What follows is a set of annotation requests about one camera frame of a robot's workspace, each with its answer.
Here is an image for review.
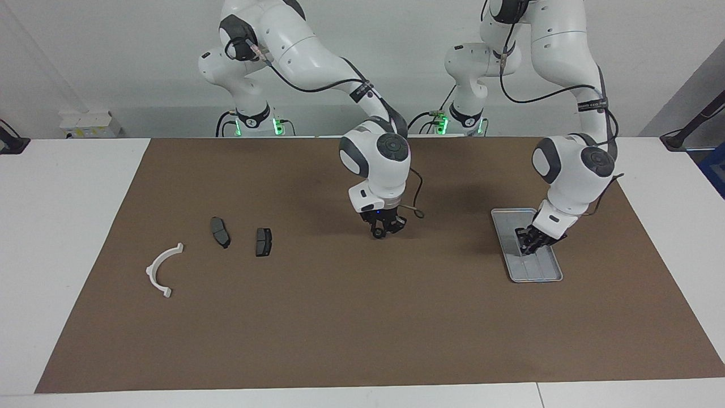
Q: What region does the white power box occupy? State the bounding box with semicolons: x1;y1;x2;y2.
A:
59;110;122;139

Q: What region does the black base cable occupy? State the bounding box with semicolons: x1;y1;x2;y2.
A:
407;84;457;136
215;110;238;138

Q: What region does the silver metal tray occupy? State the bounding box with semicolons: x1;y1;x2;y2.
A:
491;207;564;283

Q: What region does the black right base cable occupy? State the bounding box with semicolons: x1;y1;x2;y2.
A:
215;110;238;138

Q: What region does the black stand base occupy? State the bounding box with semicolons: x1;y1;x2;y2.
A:
0;118;31;155

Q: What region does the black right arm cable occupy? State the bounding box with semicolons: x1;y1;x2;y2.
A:
225;39;425;219

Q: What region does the curved dark brake pad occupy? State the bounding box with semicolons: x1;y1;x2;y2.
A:
211;216;231;249

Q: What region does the white curved plastic bracket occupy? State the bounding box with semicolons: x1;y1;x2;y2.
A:
146;243;185;299

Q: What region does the brown table mat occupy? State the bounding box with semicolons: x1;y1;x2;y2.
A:
35;136;725;393

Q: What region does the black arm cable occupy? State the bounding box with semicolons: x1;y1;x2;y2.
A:
225;39;425;219
498;17;625;217

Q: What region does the blue crate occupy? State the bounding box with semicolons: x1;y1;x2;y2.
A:
698;142;725;199

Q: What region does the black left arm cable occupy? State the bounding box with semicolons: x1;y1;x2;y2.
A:
498;17;625;217

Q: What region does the black angled stand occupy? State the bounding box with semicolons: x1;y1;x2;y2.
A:
660;90;725;151

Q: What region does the black left base cable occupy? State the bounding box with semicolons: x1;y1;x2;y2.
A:
407;84;457;136

